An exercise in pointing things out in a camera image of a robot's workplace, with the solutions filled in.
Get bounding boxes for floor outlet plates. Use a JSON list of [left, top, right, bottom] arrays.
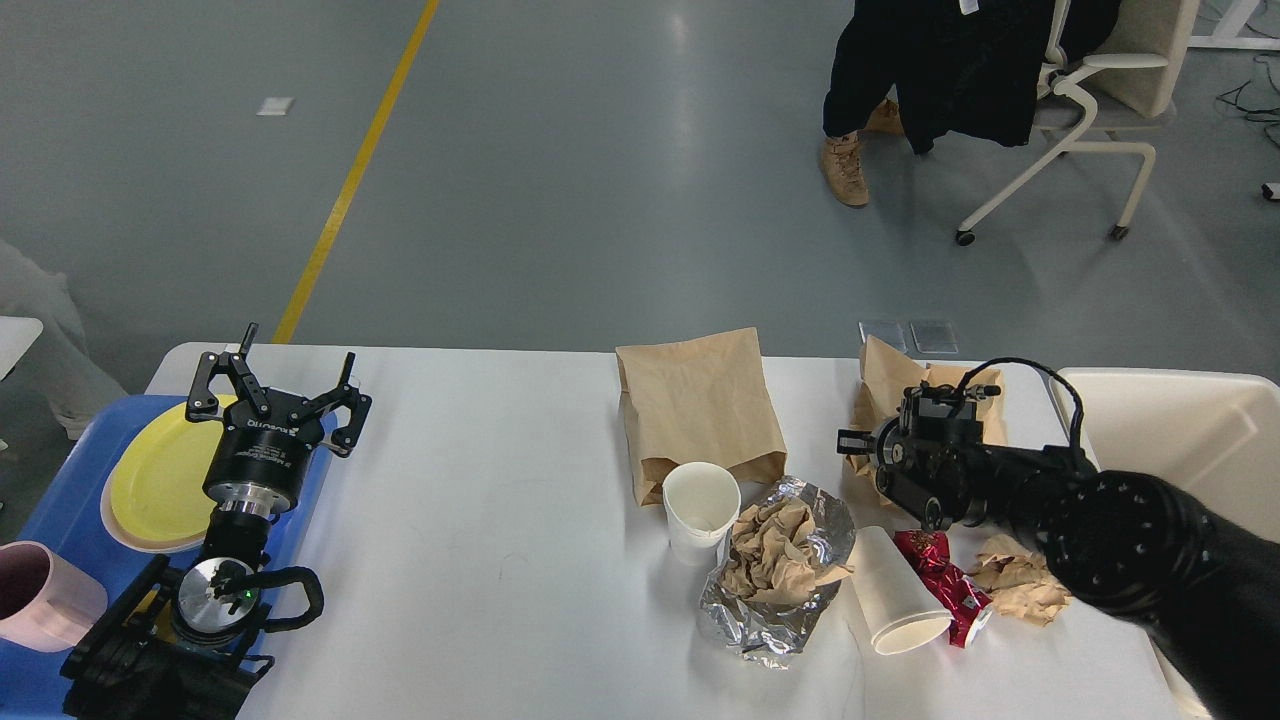
[[858, 320, 959, 355]]

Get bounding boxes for crumpled brown paper in foil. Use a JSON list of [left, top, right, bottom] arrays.
[[719, 498, 854, 607]]

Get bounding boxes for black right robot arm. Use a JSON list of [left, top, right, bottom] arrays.
[[837, 364, 1279, 719]]

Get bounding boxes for pink plate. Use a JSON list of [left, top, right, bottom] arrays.
[[99, 480, 214, 553]]

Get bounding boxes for white plastic bin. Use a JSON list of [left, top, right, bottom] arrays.
[[1060, 366, 1279, 542]]

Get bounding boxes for small crumpled brown paper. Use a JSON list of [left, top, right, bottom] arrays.
[[969, 534, 1073, 626]]

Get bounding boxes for person in black trousers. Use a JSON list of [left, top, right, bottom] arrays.
[[819, 1, 902, 208]]

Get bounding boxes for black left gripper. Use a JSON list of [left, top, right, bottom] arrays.
[[186, 323, 372, 518]]

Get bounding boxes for red snack wrapper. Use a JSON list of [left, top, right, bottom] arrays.
[[892, 529, 995, 648]]

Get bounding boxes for pink mug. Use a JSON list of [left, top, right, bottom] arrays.
[[1, 541, 108, 653]]

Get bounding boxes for lying white paper cup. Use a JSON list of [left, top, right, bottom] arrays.
[[849, 527, 954, 656]]

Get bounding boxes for white office chair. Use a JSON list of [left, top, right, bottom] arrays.
[[955, 1, 1199, 246]]

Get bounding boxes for yellow plastic plate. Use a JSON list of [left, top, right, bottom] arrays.
[[108, 400, 221, 529]]

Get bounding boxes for crumpled aluminium foil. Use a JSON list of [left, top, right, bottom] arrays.
[[698, 477, 855, 667]]

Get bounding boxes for brown paper bag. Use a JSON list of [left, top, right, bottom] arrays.
[[846, 337, 1009, 484], [614, 327, 787, 506]]

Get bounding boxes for white desk leg background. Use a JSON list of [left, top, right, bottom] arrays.
[[1188, 1, 1279, 53]]

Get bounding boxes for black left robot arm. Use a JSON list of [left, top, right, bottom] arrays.
[[61, 324, 372, 719]]

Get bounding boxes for black floor cables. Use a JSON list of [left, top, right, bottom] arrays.
[[1215, 82, 1280, 151]]

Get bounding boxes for upright white paper cup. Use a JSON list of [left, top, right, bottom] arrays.
[[662, 462, 741, 568]]

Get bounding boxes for person in white trousers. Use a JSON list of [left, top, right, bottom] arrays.
[[1, 242, 125, 442]]

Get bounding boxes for white side table left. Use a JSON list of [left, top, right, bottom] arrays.
[[0, 315, 44, 380]]

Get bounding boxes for black jacket on chair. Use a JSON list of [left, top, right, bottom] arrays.
[[890, 0, 1123, 158]]

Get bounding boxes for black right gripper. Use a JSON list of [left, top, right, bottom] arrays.
[[836, 418, 905, 470]]

